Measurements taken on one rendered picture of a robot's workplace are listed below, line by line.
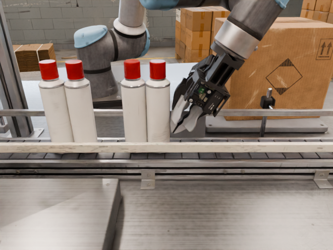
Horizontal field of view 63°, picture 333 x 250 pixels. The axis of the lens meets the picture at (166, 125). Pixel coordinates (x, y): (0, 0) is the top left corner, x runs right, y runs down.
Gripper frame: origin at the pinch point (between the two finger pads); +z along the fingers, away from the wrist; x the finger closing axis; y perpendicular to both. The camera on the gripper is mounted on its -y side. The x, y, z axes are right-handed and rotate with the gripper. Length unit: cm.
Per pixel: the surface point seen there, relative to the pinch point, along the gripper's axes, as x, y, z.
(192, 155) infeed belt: 6.0, 3.4, 2.9
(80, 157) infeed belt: -15.7, 4.3, 15.3
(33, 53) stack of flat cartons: -144, -364, 159
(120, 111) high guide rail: -12.4, -2.5, 4.1
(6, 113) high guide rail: -35.1, -2.5, 17.8
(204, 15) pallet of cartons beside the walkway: 46, -332, -17
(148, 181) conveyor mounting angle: -0.2, 6.9, 11.9
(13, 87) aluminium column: -38.5, -11.7, 16.0
